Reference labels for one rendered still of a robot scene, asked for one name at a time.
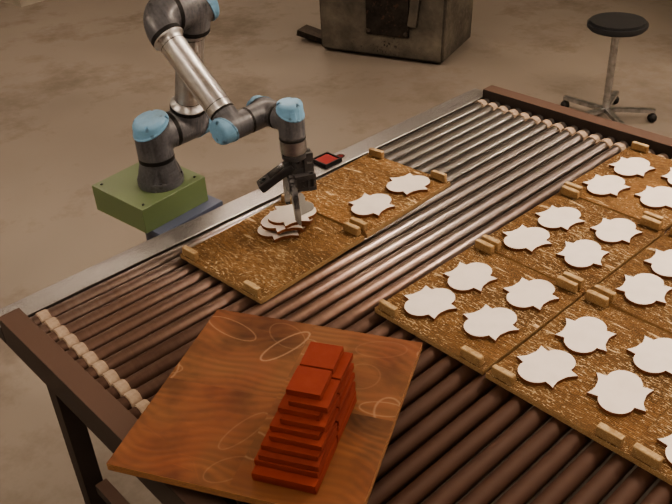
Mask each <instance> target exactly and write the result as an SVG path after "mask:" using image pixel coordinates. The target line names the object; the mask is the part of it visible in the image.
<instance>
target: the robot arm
mask: <svg viewBox="0 0 672 504"><path fill-rule="evenodd" d="M219 12H220V10H219V4H218V1H217V0H149V1H148V3H147V4H146V6H145V10H144V14H143V23H144V29H145V32H146V35H147V37H148V39H149V41H150V43H151V44H152V46H153V47H154V48H155V50H157V51H161V52H162V53H163V54H164V56H165V57H166V59H167V60H168V61H169V63H170V64H171V66H172V67H173V68H174V70H175V96H173V97H172V98H171V100H170V110H168V111H166V112H165V111H163V110H158V109H156V110H153V111H151V110H149V111H146V112H144V113H142V114H140V115H138V116H137V117H136V118H135V119H134V121H133V124H132V130H133V138H134V141H135V146H136V150H137V155H138V160H139V170H138V176H137V182H138V186H139V188H140V189H141V190H143V191H145V192H149V193H162V192H167V191H171V190H173V189H175V188H177V187H179V186H180V185H181V184H182V183H183V182H184V174H183V170H182V169H181V167H180V165H179V163H178V162H177V160H176V158H175V154H174V148H175V147H177V146H180V145H182V144H184V143H186V142H189V141H191V140H193V139H196V138H200V137H202V136H203V135H204V134H206V133H208V132H209V131H210V133H211V134H212V138H213V139H214V140H215V141H216V142H217V143H218V144H220V145H226V144H229V143H232V142H235V141H237V140H238V139H240V138H243V137H245V136H247V135H249V134H251V133H254V132H256V131H258V130H260V129H263V128H265V127H271V128H274V129H277V130H278V133H279V142H280V152H281V156H282V159H283V160H284V161H283V162H281V163H280V164H279V165H277V166H276V167H275V168H273V169H272V170H271V171H269V172H268V173H267V174H265V175H264V176H263V177H261V178H260V179H259V180H257V185H258V187H259V189H260V190H261V191H262V192H263V193H265V192H266V191H268V190H269V189H270V188H272V187H273V186H274V185H276V184H277V183H279V182H280V181H281V180H283V189H284V198H285V203H286V204H287V205H290V198H291V201H292V205H293V210H294V215H295V221H296V222H297V223H298V224H299V225H302V220H301V216H302V215H304V214H306V213H308V212H310V211H312V210H313V209H314V204H313V203H311V202H308V201H306V200H305V197H304V195H303V194H302V193H301V192H302V191H303V192H304V191H313V190H317V184H316V173H315V172H314V163H313V152H312V151H311V150H310V148H307V144H306V133H305V119H304V118H305V113H304V109H303V103H302V101H301V100H300V99H298V98H291V97H286V98H282V99H280V100H278V101H276V100H273V99H271V98H269V97H266V96H261V95H255V96H253V97H251V99H250V100H249V101H248V102H247V104H246V106H245V107H243V108H240V109H238V110H237V109H236V108H235V106H234V105H233V103H232V102H231V101H230V99H229V98H228V96H227V95H226V94H225V92H224V91H223V90H222V88H221V87H220V86H219V84H218V83H217V81H216V80H215V79H214V77H213V76H212V75H211V73H210V72H209V70H208V69H207V68H206V66H205V65H204V41H205V37H206V36H207V35H208V34H209V33H210V23H211V21H215V20H216V19H217V18H218V16H219ZM314 180H315V181H314ZM298 199H299V200H298Z"/></svg>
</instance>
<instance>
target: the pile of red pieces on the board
mask: <svg viewBox="0 0 672 504"><path fill-rule="evenodd" d="M352 360H353V353H349V352H344V347H343V346H337V345H331V344H324V343H318V342H312V341H311V342H310V344H309V346H308V348H307V350H306V352H305V354H304V356H303V358H302V360H301V362H300V365H298V367H297V368H296V370H295V372H294V374H293V376H292V378H291V380H290V382H289V384H288V386H287V388H286V393H285V395H284V397H283V398H282V400H281V402H280V404H279V406H278V410H277V412H276V414H275V416H274V418H273V420H272V422H271V423H270V428H269V429H268V431H267V433H266V435H265V437H264V439H263V441H262V443H261V447H260V449H259V451H258V453H257V455H256V457H255V459H254V463H255V464H256V465H255V467H254V469H253V471H252V473H251V474H252V478H253V480H255V481H260V482H264V483H268V484H272V485H277V486H281V487H285V488H290V489H294V490H298V491H302V492H307V493H311V494H315V495H316V494H317V492H318V490H319V487H320V485H321V483H322V481H323V478H324V476H325V474H326V471H327V469H328V467H329V464H330V462H331V460H332V457H333V455H334V453H335V450H336V448H337V444H338V443H339V440H340V438H341V436H342V433H343V431H344V429H345V426H346V424H347V422H348V420H349V417H350V415H351V413H352V410H353V408H354V406H355V403H356V401H357V399H356V391H355V381H354V378H355V373H354V372H352V371H353V369H354V363H351V362H352Z"/></svg>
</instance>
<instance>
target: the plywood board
mask: <svg viewBox="0 0 672 504"><path fill-rule="evenodd" d="M311 341H312V342H318V343H324V344H331V345H337V346H343V347H344V352H349V353H353V360H352V362H351V363H354V369H353V371H352V372H354V373H355V378H354V381H355V391H356V399H357V401H356V403H355V406H354V408H353V410H352V413H351V415H350V417H349V420H348V422H347V424H346V426H345V429H344V431H343V433H342V436H341V438H340V440H339V443H338V444H337V448H336V450H335V453H334V455H333V457H332V460H331V462H330V464H329V467H328V469H327V471H326V474H325V476H324V478H323V481H322V483H321V485H320V487H319V490H318V492H317V494H316V495H315V494H311V493H307V492H302V491H298V490H294V489H290V488H285V487H281V486H277V485H272V484H268V483H264V482H260V481H255V480H253V478H252V474H251V473H252V471H253V469H254V467H255V465H256V464H255V463H254V459H255V457H256V455H257V453H258V451H259V449H260V447H261V443H262V441H263V439H264V437H265V435H266V433H267V431H268V429H269V428H270V423H271V422H272V420H273V418H274V416H275V414H276V412H277V410H278V406H279V404H280V402H281V400H282V398H283V397H284V395H285V393H286V388H287V386H288V384H289V382H290V380H291V378H292V376H293V374H294V372H295V370H296V368H297V367H298V365H300V362H301V360H302V358H303V356H304V354H305V352H306V350H307V348H308V346H309V344H310V342H311ZM421 351H422V343H421V342H415V341H409V340H403V339H397V338H391V337H385V336H379V335H373V334H367V333H360V332H354V331H348V330H342V329H336V328H330V327H324V326H318V325H312V324H306V323H300V322H294V321H288V320H282V319H276V318H269V317H263V316H257V315H251V314H245V313H239V312H233V311H227V310H221V309H217V310H216V312H215V313H214V314H213V316H212V317H211V319H210V320H209V321H208V323H207V324H206V326H205V327H204V328H203V330H202V331H201V332H200V334H199V335H198V337H197V338H196V339H195V341H194V342H193V344H192V345H191V346H190V348H189V349H188V351H187V352H186V353H185V355H184V356H183V357H182V359H181V360H180V362H179V363H178V364H177V366H176V367H175V369H174V370H173V371H172V373H171V374H170V376H169V377H168V378H167V380H166V381H165V382H164V384H163V385H162V387H161V388H160V389H159V391H158V392H157V394H156V395H155V396H154V398H153V399H152V401H151V402H150V403H149V405H148V406H147V407H146V409H145V410H144V412H143V413H142V414H141V416H140V417H139V419H138V420H137V421H136V423H135V424H134V426H133V427H132V428H131V430H130V431H129V432H128V434H127V435H126V437H125V438H124V439H123V441H122V442H121V444H120V445H119V446H118V448H117V449H116V451H115V452H114V453H113V455H112V456H111V457H110V459H109V460H108V462H107V463H106V465H107V468H108V470H111V471H115V472H120V473H124V474H128V475H132V476H136V477H141V478H145V479H149V480H153V481H157V482H162V483H166V484H170V485H174V486H179V487H183V488H187V489H191V490H195V491H200V492H204V493H208V494H212V495H217V496H221V497H225V498H229V499H233V500H238V501H242V502H246V503H250V504H367V503H368V500H369V497H370V494H371V491H372V489H373V486H374V483H375V480H376V477H377V475H378V472H379V469H380V466H381V463H382V460H383V458H384V455H385V452H386V449H387V446H388V444H389V441H390V438H391V435H392V432H393V430H394V427H395V424H396V421H397V418H398V416H399V413H400V410H401V407H402V404H403V402H404V399H405V396H406V393H407V390H408V388H409V385H410V382H411V379H412V376H413V374H414V371H415V368H416V365H417V362H418V360H419V357H420V354H421Z"/></svg>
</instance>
